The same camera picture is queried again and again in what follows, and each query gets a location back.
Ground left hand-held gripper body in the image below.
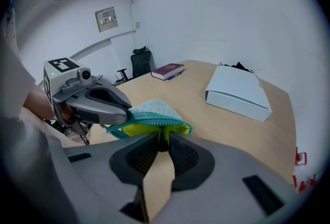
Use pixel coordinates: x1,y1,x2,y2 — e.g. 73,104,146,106
43,57,104,146

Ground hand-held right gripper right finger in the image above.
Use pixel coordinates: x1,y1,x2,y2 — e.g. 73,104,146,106
152,132,305,224

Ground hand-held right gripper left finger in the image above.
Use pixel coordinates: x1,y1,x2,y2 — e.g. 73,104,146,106
63,132,159,224

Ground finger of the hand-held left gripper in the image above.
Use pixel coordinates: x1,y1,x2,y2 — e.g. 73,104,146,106
65,96,133,126
86,84,133,109

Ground teal mesh pencil pouch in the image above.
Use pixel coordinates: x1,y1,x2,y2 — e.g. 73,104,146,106
105,99,194,141

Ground blue pen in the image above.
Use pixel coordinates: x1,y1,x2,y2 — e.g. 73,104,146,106
167,71,184,81

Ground person's left forearm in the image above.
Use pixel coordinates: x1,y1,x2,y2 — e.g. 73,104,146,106
23,85,56,121

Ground person's left hand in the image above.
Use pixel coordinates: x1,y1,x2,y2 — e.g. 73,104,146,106
59,103,77,124

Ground black office chair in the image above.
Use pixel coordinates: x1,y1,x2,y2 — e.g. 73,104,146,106
114,45,156,82

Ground person's white shirt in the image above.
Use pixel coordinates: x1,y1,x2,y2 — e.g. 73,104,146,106
0,34,37,118

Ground dark red book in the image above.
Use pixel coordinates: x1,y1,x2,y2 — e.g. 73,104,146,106
151,62,185,81

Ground red plastic rack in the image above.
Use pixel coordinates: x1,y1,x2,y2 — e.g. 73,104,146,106
292,146,318,193

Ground white cardboard box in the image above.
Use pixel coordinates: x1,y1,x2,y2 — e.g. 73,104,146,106
204,65,273,123

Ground white wall cable duct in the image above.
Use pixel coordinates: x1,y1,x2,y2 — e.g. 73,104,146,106
38,29,137,87

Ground white wall panel box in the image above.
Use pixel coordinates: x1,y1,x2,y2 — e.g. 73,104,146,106
94,6,120,34

